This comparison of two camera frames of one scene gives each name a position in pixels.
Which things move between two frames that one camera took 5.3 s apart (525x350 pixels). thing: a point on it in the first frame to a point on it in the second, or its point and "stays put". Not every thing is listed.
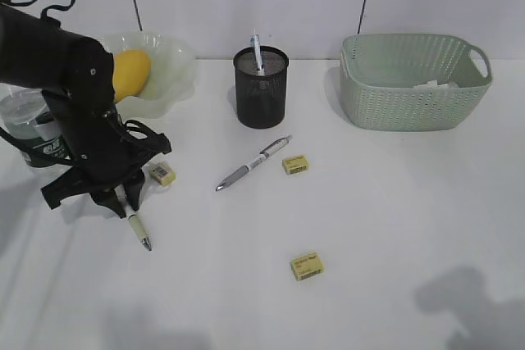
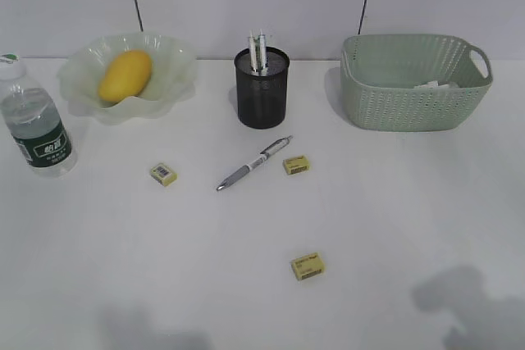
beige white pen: x=134 y=218 to x=253 y=51
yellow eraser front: x=307 y=265 stays put
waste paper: x=434 y=84 stays put
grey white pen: x=267 y=151 stays put
